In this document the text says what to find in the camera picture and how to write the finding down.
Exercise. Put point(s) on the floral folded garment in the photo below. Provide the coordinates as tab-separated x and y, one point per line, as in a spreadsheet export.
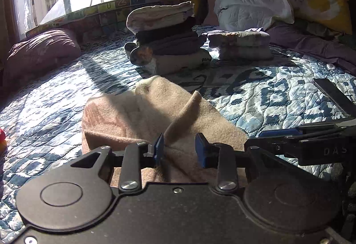
247	38

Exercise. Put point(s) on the beige fleece sweater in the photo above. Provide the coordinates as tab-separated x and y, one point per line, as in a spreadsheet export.
158	106

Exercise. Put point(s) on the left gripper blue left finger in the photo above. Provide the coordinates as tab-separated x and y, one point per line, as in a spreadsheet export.
138	156

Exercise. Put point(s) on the yellow cartoon cushion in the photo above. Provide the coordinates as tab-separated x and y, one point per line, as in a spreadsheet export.
333	14

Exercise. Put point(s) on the white pillow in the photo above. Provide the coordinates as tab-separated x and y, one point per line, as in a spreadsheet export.
237	15

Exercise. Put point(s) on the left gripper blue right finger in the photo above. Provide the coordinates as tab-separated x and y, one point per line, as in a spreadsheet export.
221	157

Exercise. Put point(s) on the red yellow folded item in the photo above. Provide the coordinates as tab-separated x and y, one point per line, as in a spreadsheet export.
3	142

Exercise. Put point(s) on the white panda folded garment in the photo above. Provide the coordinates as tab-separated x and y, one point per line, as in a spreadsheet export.
167	64

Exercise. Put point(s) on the black smartphone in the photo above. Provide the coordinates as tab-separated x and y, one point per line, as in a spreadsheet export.
338	98

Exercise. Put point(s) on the blue patterned quilt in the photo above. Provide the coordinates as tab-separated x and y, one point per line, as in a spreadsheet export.
42	121

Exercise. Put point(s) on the colourful alphabet play mat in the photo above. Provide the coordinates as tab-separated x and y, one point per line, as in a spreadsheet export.
94	21

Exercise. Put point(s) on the pale folded garment bottom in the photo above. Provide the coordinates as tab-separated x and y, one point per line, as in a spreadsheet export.
259	53

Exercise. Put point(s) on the purple rolled duvet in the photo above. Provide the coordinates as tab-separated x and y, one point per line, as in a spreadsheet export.
42	53

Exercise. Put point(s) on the black folded garment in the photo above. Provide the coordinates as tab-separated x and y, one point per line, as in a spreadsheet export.
143	37

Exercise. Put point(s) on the cream folded garment on top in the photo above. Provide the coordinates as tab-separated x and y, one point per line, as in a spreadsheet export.
158	16

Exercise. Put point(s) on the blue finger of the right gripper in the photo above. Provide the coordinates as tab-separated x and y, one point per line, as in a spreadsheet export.
280	132

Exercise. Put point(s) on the grey folded garment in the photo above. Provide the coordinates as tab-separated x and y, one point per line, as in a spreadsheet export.
182	44

